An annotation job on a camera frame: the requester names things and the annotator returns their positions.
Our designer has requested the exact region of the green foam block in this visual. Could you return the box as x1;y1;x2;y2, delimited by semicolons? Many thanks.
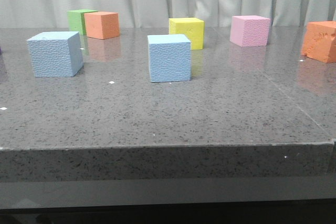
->
67;9;97;35

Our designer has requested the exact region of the yellow foam block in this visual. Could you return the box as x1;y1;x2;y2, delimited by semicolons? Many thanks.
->
169;17;205;50

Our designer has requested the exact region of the blue foam block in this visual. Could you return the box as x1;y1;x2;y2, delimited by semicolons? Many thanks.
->
27;31;83;77
148;34;191;82

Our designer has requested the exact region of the pink foam block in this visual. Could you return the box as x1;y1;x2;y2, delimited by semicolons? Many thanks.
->
230;15;271;47

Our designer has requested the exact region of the orange foam block back left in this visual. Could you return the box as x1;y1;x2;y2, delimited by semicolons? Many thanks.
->
84;12;120;39

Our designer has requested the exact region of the damaged orange foam block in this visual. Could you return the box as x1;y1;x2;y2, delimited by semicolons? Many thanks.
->
301;21;335;63

